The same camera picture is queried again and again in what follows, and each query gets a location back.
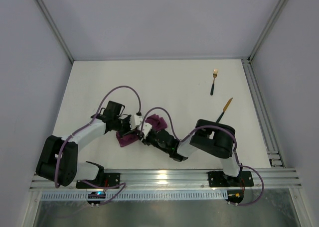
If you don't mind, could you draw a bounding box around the purple satin napkin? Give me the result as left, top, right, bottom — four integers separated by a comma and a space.
116, 114, 167, 147

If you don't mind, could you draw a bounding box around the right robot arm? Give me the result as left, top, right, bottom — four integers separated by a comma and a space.
141, 119, 242, 184

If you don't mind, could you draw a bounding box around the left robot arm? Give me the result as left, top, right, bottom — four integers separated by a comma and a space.
35, 101, 131, 188

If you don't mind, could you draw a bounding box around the left controller board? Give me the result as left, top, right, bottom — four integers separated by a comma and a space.
87, 191, 106, 207

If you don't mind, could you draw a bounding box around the controller board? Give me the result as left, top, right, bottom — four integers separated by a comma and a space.
226, 190, 244, 206
87, 191, 106, 207

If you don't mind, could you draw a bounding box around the gold fork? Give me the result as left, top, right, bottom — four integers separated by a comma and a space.
210, 69, 218, 96

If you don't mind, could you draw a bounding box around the right controller board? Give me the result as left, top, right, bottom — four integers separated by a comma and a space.
226, 190, 244, 206

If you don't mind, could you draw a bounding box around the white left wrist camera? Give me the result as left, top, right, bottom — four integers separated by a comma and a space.
130, 114, 143, 129

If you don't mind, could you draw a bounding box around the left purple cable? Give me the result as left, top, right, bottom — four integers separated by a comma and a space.
54, 85, 142, 207

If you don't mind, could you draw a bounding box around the front aluminium rail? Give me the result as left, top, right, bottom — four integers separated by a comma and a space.
28, 169, 303, 192

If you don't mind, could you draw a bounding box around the aluminium rail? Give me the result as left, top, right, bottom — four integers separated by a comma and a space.
28, 169, 303, 192
241, 58, 286, 168

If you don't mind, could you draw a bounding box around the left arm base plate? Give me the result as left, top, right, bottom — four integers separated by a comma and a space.
76, 172, 121, 189

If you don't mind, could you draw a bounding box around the slotted cable duct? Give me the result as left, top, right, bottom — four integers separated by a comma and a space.
40, 189, 227, 201

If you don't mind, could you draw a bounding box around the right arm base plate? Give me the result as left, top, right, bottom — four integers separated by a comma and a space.
207, 171, 254, 188

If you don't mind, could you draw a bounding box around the black handled gold knife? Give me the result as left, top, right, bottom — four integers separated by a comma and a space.
216, 98, 233, 123

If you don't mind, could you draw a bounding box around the right aluminium rail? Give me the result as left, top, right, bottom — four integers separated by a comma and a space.
241, 58, 286, 168

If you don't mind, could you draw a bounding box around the left frame post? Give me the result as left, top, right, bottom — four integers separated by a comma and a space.
34, 0, 75, 64

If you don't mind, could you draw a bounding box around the frame post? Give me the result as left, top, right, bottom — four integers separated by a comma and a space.
248, 0, 289, 63
34, 0, 75, 64

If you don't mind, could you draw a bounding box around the right frame post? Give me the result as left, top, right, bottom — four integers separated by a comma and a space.
248, 0, 289, 63

